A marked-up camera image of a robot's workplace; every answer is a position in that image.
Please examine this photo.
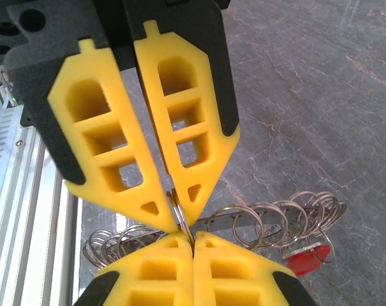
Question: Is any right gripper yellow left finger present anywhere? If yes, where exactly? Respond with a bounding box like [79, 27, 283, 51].
[73, 231, 194, 306]

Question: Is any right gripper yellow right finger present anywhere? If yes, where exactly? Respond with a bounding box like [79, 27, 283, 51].
[192, 231, 315, 306]

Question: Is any red key tag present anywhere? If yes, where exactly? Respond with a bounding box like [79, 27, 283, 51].
[281, 241, 336, 277]

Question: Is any perforated white cable duct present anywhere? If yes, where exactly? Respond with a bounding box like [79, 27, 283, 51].
[0, 105, 25, 205]

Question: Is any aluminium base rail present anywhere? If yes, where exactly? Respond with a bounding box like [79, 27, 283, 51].
[0, 126, 85, 306]

